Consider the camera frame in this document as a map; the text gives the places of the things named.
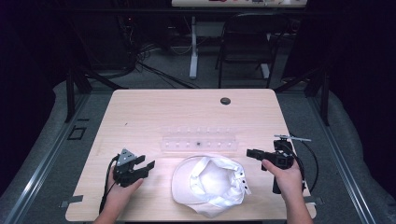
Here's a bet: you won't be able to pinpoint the white baseball cap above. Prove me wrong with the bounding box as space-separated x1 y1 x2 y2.
171 154 252 219

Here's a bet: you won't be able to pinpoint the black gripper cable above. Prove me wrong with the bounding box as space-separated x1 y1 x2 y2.
289 133 320 194
98 154 121 215

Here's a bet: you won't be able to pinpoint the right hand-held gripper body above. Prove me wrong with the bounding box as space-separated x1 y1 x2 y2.
262 133 312 194

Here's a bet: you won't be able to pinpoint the dark curtain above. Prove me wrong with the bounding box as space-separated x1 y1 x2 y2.
0 0 68 198
323 0 396 200

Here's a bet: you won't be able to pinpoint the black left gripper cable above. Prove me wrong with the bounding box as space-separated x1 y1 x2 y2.
98 154 121 215

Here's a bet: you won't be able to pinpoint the black metal chair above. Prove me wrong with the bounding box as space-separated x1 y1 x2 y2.
214 12 293 90

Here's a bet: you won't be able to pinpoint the clear acrylic rack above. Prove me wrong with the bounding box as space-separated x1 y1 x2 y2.
160 125 239 154

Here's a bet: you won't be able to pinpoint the aluminium floor rail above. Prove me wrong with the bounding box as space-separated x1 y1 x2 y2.
2 92 92 224
305 95 378 224

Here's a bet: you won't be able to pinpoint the black metal stand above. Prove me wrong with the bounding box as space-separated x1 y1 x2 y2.
273 65 332 127
63 65 129 124

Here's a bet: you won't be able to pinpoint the light background table top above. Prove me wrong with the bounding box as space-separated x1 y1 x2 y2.
171 0 308 8

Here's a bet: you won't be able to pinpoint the person's right hand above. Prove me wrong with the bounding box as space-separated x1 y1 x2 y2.
261 158 305 203

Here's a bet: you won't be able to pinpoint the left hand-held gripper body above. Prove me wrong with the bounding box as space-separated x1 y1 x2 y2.
112 147 142 189

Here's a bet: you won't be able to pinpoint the person's left hand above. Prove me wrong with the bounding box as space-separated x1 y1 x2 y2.
104 166 145 217

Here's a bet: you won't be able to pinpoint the grey tape strip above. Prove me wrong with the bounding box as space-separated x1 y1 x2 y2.
58 194 84 209
303 196 325 206

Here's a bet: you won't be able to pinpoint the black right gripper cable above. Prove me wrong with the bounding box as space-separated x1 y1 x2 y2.
289 133 320 194

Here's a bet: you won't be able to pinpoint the black floor cables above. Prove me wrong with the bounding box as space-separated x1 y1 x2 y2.
135 59 198 91

